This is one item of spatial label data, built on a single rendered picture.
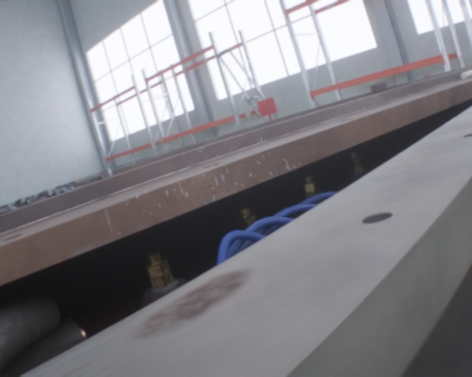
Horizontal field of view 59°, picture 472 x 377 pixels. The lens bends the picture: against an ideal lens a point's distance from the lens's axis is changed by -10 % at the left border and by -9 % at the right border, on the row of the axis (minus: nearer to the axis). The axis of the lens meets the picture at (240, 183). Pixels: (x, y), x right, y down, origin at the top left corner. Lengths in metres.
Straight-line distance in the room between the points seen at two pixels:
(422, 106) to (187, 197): 0.29
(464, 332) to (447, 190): 0.06
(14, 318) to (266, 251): 0.20
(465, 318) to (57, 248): 0.22
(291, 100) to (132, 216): 11.09
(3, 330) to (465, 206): 0.27
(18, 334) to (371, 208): 0.23
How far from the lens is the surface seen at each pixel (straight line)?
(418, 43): 9.79
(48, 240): 0.28
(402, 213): 0.17
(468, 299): 0.18
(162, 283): 0.37
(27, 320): 0.32
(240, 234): 0.29
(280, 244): 0.17
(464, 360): 0.19
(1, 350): 0.31
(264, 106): 6.33
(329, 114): 0.49
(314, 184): 0.53
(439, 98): 0.53
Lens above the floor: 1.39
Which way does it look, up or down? 7 degrees down
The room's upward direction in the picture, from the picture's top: 17 degrees counter-clockwise
